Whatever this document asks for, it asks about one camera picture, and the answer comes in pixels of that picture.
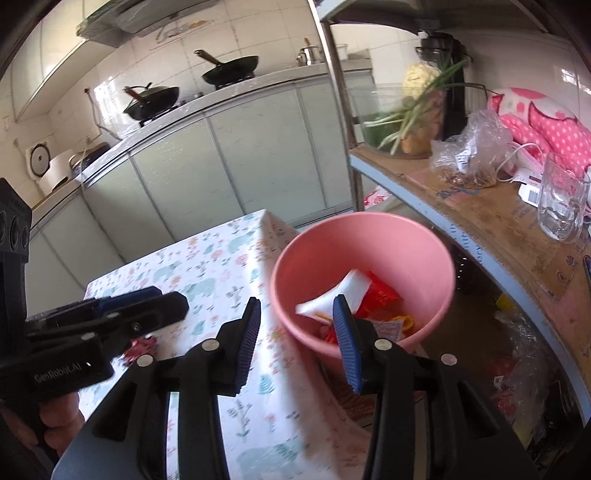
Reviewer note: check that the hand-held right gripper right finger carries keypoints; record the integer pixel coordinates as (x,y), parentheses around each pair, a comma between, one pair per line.
(346,346)

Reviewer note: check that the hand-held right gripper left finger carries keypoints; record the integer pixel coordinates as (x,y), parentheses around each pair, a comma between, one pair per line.
(247,341)

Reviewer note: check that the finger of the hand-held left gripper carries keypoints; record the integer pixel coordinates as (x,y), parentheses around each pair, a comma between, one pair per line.
(152,309)
(134,295)

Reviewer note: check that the red wrapper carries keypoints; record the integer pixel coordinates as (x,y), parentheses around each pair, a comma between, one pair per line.
(138,348)

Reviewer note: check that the grey scouring pad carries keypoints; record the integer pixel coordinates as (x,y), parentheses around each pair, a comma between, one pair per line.
(385,330)

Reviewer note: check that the white packet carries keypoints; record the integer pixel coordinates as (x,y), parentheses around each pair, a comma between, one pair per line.
(351,286)

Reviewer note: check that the red snack packet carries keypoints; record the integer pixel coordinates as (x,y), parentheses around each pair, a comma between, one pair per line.
(381,295)

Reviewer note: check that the yellow sponge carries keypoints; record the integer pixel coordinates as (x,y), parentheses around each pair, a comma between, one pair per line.
(404,321)

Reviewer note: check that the pink plastic bowl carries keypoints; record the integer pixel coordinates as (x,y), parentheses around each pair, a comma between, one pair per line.
(360,240)

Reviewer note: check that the person's left hand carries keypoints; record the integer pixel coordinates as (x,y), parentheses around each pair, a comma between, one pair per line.
(60,415)

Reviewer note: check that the floral tablecloth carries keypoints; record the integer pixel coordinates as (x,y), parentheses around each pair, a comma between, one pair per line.
(207,258)

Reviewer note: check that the dark-lidded pot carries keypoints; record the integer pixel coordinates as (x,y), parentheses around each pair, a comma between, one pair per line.
(90,154)

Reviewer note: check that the white rice cooker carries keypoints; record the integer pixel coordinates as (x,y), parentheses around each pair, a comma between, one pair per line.
(51,170)

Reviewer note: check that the white sack red print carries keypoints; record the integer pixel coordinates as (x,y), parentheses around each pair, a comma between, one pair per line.
(376,198)

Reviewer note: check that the grey-edged rack shelf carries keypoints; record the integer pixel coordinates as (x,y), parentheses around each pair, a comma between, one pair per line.
(415,199)

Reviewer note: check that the yellow packet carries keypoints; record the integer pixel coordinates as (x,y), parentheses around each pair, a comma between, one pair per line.
(505,302)

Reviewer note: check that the kitchen counter cabinet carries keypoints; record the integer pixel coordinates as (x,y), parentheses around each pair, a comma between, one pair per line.
(231,152)

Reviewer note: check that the clear bag red contents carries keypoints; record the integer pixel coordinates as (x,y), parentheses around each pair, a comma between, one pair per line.
(521,369)

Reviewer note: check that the black lidded wok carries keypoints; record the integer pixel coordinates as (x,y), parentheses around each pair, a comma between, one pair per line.
(154,99)

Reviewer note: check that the cardboard sheet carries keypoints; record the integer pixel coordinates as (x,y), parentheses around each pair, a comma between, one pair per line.
(498,217)

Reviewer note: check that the dark green vegetable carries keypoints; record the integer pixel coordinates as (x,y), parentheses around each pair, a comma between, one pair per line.
(378,134)

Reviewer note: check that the patterned clear vessel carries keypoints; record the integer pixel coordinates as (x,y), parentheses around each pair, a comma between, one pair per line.
(429,124)

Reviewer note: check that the white labelled box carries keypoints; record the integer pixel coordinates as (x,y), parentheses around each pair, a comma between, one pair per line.
(528,194)

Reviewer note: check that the clear container with vegetables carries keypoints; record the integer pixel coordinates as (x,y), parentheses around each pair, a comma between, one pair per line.
(415,115)

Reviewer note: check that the clear plastic container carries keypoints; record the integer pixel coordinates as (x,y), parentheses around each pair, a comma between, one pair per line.
(369,101)

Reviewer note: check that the metal rack pole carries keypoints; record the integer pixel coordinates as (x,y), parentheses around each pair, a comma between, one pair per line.
(345,99)

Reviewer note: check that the plastic bag of seeds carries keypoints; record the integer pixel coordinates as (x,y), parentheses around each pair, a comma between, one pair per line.
(480,138)

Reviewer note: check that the glass mug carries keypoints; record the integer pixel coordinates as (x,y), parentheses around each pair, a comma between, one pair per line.
(558,203)

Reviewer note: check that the black blender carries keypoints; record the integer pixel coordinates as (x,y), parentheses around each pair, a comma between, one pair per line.
(455,110)

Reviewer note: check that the range hood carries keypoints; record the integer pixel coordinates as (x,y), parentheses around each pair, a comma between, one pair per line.
(138,18)

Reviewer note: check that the cauliflower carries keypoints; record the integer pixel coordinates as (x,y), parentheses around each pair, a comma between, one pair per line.
(420,78)

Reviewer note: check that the metal kettle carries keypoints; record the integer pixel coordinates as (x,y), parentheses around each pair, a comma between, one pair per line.
(308,55)

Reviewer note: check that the pink polka-dot cloth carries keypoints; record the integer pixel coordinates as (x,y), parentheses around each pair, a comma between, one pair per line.
(554,129)

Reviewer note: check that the wall cabinet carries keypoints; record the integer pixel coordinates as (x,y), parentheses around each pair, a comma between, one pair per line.
(41,69)

